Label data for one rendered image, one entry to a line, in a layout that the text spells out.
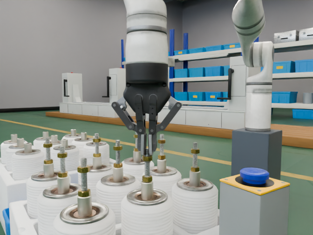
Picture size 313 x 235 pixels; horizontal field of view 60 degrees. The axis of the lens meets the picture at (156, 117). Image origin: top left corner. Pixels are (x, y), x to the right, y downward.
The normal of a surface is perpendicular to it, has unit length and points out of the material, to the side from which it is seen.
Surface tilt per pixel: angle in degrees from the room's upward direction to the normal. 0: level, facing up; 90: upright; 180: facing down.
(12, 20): 90
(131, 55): 90
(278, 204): 90
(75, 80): 90
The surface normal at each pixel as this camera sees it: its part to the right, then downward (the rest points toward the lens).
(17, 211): 0.00, -1.00
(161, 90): -0.12, 0.09
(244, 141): -0.68, 0.07
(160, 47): 0.68, 0.03
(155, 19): 0.47, 0.08
